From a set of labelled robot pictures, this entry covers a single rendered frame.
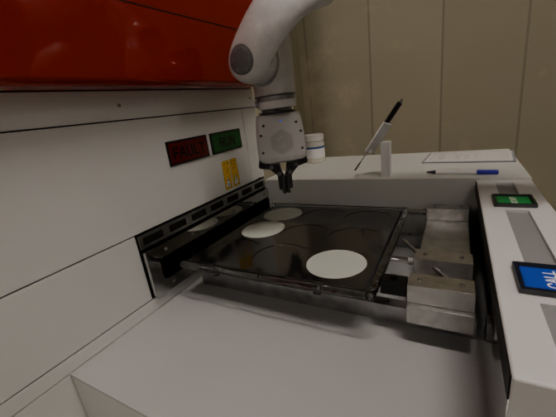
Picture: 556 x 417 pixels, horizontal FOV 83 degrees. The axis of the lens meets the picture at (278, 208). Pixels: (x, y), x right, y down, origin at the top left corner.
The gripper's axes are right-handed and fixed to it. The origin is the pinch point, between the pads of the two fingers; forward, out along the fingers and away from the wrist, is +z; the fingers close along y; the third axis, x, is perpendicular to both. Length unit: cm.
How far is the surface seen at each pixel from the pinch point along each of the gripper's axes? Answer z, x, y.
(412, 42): -43, 127, 98
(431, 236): 11.8, -13.5, 26.2
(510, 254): 3.7, -37.1, 21.5
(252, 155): -4.6, 20.0, -6.1
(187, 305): 17.9, -13.7, -23.2
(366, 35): -51, 138, 74
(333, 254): 9.8, -18.1, 5.2
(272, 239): 9.9, -7.0, -4.9
